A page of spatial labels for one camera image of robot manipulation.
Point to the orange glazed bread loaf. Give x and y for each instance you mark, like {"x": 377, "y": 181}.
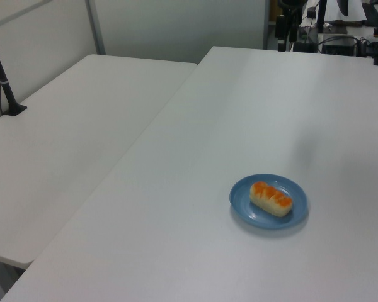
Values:
{"x": 271, "y": 198}

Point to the blue plate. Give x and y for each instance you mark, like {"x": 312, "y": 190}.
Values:
{"x": 242, "y": 201}

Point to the black electronics box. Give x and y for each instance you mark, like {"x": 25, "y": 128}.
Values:
{"x": 338, "y": 45}

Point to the black upright pole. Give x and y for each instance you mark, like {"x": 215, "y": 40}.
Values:
{"x": 321, "y": 15}

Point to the black pole stand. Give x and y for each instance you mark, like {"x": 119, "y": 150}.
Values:
{"x": 4, "y": 88}

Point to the grey metal partition post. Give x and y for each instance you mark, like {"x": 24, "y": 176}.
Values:
{"x": 266, "y": 25}
{"x": 96, "y": 28}

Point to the black camera stand equipment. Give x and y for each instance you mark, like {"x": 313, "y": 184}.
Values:
{"x": 286, "y": 28}

